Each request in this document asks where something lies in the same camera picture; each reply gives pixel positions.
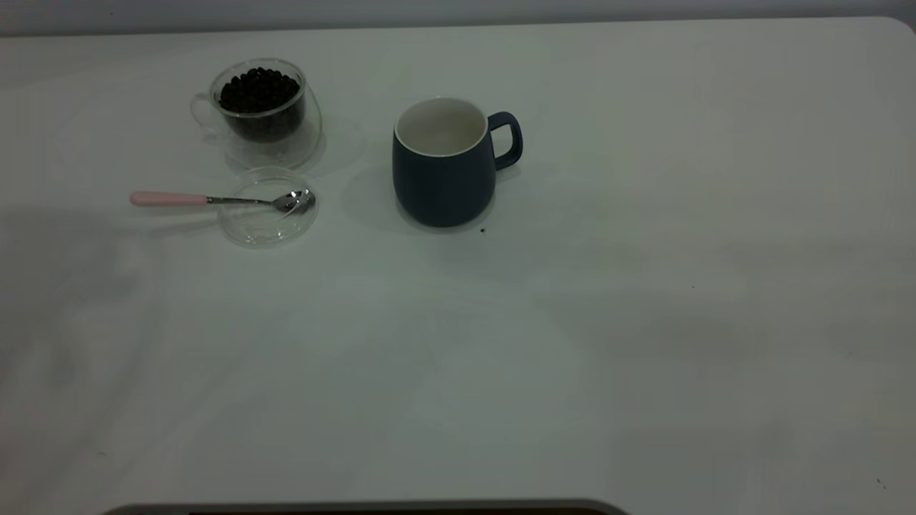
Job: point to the pile of coffee beans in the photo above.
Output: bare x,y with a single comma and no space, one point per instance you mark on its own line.
259,93

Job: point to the dark grey ceramic mug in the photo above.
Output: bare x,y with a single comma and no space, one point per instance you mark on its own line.
440,186

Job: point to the clear glass cup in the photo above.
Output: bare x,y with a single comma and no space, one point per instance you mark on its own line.
286,143

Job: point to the small clear glass dish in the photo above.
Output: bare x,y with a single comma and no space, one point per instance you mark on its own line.
265,229

